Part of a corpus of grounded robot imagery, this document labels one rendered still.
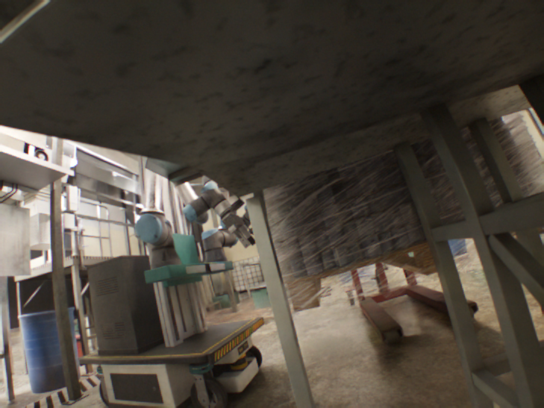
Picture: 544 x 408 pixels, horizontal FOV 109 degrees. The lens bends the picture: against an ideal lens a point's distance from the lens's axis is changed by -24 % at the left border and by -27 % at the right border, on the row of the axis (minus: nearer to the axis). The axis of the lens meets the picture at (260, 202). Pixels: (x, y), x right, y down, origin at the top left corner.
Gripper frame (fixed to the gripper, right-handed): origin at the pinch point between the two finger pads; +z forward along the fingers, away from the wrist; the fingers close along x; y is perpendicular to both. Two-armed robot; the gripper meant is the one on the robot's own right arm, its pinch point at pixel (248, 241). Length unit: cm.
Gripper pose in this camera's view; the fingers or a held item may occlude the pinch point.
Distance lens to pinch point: 111.4
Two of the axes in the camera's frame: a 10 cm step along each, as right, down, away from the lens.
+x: -1.8, -0.9, -9.8
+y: -7.7, 6.4, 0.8
